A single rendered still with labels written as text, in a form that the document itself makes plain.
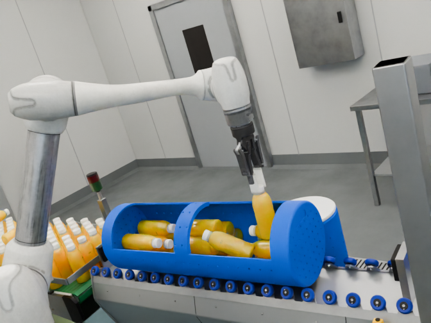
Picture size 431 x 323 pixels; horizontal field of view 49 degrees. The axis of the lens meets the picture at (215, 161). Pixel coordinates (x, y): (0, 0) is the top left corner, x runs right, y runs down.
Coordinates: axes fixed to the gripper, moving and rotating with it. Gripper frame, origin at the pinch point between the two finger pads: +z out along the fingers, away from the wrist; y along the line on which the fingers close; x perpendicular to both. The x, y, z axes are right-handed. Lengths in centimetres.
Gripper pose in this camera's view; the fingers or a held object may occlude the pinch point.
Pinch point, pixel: (256, 181)
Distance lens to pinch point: 158.3
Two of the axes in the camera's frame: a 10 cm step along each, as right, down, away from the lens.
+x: -8.0, 0.5, 5.9
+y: 5.3, -4.0, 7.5
